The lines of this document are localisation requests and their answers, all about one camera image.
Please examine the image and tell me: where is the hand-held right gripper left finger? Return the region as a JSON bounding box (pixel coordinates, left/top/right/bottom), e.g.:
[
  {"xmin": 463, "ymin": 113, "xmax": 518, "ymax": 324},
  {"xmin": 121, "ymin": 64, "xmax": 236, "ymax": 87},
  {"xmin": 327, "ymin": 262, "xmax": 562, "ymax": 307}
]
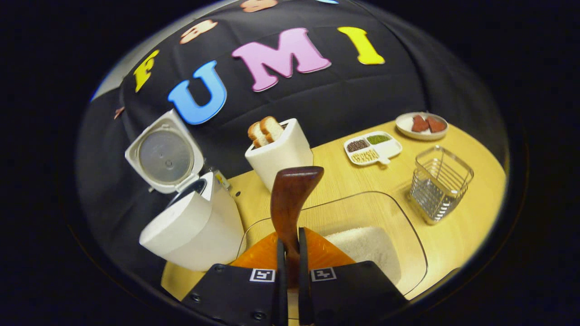
[{"xmin": 181, "ymin": 232, "xmax": 288, "ymax": 326}]

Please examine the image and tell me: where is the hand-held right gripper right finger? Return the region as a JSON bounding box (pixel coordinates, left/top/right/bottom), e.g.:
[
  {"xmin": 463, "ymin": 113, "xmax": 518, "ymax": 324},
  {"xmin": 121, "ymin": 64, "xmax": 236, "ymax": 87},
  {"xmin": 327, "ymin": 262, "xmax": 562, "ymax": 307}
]
[{"xmin": 298, "ymin": 227, "xmax": 408, "ymax": 326}]

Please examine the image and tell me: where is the white rice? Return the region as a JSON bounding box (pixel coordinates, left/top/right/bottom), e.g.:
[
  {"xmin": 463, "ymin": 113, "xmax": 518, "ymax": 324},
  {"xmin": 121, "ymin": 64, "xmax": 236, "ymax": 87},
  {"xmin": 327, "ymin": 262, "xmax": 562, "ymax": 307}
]
[{"xmin": 324, "ymin": 226, "xmax": 402, "ymax": 286}]

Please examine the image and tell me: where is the white rice cooker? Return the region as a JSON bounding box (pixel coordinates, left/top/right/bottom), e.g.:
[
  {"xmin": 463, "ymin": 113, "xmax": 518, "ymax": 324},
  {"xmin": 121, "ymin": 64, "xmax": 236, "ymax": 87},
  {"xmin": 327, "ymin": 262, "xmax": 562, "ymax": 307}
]
[{"xmin": 125, "ymin": 109, "xmax": 245, "ymax": 272}]

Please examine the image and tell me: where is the brown wooden spoon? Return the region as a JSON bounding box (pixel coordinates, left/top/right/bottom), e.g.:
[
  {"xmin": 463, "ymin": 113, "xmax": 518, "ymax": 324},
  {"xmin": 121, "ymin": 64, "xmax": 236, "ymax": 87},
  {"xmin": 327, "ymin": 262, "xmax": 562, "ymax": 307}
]
[{"xmin": 271, "ymin": 166, "xmax": 324, "ymax": 290}]

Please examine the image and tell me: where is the metal wire chopstick holder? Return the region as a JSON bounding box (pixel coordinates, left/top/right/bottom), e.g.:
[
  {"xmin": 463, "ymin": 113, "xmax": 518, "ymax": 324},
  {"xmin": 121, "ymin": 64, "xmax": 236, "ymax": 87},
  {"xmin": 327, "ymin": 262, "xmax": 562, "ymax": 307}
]
[{"xmin": 409, "ymin": 145, "xmax": 474, "ymax": 225}]

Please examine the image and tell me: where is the clear plastic container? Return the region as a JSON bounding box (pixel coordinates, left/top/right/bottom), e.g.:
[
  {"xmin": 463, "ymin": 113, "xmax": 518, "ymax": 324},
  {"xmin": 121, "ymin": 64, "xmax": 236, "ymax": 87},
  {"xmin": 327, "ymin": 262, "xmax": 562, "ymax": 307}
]
[{"xmin": 236, "ymin": 191, "xmax": 429, "ymax": 299}]

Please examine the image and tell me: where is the small glass bottle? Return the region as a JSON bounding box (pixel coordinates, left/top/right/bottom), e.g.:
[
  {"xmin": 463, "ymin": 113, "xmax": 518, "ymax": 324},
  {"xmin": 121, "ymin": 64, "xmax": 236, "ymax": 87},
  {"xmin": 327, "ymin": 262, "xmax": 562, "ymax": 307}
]
[{"xmin": 213, "ymin": 168, "xmax": 232, "ymax": 191}]

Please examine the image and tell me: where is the white toaster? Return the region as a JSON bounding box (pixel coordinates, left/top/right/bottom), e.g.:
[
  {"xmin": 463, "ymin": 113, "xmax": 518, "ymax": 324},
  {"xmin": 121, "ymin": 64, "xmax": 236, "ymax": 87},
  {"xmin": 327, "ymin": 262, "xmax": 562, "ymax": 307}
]
[{"xmin": 245, "ymin": 118, "xmax": 314, "ymax": 193}]

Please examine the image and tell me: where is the white divided grain dish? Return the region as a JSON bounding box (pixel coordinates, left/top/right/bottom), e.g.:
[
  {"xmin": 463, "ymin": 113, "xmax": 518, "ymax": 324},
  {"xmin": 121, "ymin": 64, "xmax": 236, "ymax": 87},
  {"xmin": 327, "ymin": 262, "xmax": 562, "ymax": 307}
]
[{"xmin": 343, "ymin": 131, "xmax": 403, "ymax": 166}]

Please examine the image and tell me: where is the toasted bread slice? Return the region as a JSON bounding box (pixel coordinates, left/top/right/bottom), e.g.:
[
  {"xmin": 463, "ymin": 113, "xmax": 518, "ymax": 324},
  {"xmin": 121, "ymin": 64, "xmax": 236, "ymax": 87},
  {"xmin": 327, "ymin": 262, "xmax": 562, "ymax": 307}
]
[
  {"xmin": 248, "ymin": 121, "xmax": 269, "ymax": 149},
  {"xmin": 260, "ymin": 116, "xmax": 285, "ymax": 143}
]

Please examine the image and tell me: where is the white round plate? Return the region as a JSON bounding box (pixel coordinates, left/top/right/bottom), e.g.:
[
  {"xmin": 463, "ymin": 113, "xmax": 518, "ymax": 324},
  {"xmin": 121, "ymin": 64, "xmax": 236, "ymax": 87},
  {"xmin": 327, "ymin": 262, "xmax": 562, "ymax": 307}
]
[{"xmin": 395, "ymin": 112, "xmax": 449, "ymax": 141}]

